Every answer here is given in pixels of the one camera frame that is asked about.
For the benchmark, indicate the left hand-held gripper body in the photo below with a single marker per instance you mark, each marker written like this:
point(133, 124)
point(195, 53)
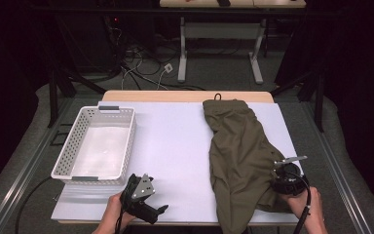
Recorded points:
point(139, 204)

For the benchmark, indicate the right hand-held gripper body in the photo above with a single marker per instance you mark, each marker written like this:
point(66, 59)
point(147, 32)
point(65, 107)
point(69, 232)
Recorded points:
point(289, 182)

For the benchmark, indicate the olive green shorts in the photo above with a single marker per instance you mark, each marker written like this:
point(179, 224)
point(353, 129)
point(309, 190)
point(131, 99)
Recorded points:
point(240, 156)

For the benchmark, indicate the white perforated plastic basket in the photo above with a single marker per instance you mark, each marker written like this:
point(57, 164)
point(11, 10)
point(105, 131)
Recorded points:
point(100, 152)

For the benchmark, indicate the person's left hand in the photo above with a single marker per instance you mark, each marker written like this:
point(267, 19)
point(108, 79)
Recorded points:
point(115, 213)

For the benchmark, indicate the person's right hand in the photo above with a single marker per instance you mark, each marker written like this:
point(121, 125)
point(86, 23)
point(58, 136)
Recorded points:
point(313, 208)

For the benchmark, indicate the black metal stand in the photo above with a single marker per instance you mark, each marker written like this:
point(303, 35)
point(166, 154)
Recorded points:
point(319, 104)
point(53, 97)

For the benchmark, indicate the black curtain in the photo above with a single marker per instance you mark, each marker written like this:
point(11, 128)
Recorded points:
point(363, 81)
point(6, 97)

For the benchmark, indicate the white power adapter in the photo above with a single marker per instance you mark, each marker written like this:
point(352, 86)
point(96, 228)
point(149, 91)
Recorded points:
point(168, 68)

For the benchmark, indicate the wooden desk with white legs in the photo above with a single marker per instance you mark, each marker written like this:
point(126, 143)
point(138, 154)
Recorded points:
point(220, 31)

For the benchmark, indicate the black metal crossbar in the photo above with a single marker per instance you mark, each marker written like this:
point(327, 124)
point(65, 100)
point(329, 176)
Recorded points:
point(136, 11)

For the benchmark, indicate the aluminium floor rail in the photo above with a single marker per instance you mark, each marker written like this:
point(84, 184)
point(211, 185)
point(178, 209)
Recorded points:
point(29, 164)
point(333, 162)

